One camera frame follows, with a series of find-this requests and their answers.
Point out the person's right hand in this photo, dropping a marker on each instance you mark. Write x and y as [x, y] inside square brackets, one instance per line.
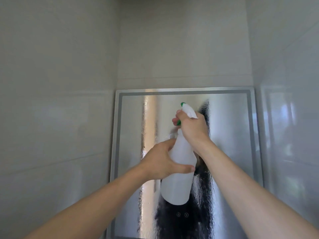
[197, 129]

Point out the person's left hand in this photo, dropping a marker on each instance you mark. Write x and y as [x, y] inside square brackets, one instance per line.
[159, 164]

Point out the white spray bottle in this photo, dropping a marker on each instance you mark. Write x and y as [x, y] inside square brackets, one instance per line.
[178, 189]

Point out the rectangular wall mirror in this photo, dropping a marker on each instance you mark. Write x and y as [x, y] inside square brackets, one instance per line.
[231, 146]

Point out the person's left forearm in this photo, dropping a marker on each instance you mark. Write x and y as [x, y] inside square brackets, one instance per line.
[87, 209]

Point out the person's right forearm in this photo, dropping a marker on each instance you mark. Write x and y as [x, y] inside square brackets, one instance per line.
[249, 196]

